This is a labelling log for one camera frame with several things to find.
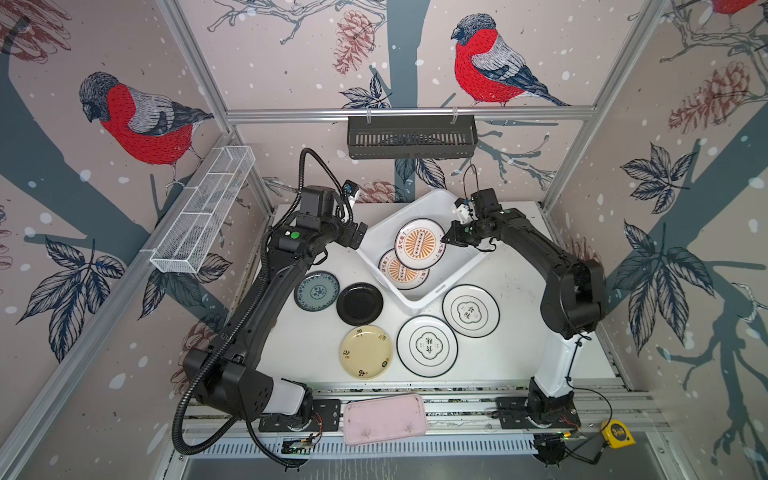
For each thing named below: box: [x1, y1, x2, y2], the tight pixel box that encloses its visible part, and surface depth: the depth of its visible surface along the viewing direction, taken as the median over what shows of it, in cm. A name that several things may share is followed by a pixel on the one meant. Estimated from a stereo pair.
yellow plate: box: [339, 325, 393, 380], surface depth 86 cm
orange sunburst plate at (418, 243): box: [394, 218, 447, 270], surface depth 97 cm
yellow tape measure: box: [601, 419, 637, 449], surface depth 70 cm
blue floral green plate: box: [294, 271, 340, 312], surface depth 99 cm
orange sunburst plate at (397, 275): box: [378, 248, 430, 290], surface depth 102 cm
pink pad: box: [344, 393, 428, 445], surface depth 72 cm
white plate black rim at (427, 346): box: [396, 314, 459, 378], surface depth 86 cm
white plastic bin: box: [358, 189, 441, 315], surface depth 102 cm
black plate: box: [336, 282, 384, 326], surface depth 94 cm
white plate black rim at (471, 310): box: [442, 284, 501, 339], surface depth 94 cm
